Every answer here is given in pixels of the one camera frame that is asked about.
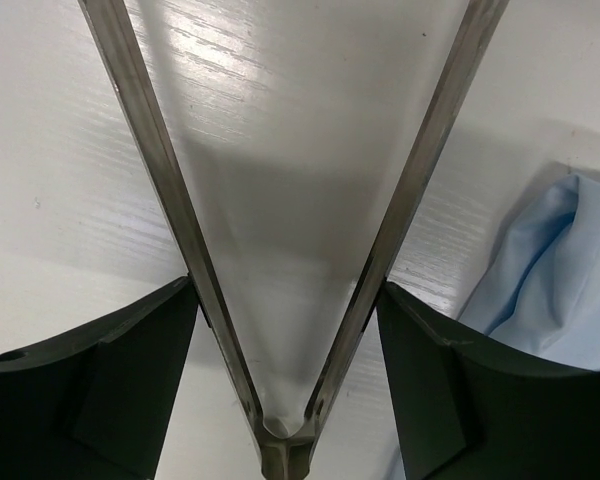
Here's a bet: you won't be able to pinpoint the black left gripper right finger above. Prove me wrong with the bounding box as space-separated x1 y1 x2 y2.
377 283 600 479

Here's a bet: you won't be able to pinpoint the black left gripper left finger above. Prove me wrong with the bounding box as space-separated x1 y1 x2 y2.
0 277 199 479

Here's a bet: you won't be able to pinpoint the metal food tongs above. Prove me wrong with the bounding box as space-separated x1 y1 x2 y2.
80 0 508 479

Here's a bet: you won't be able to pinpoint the light blue cloth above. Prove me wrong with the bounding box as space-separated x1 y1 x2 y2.
455 174 600 371

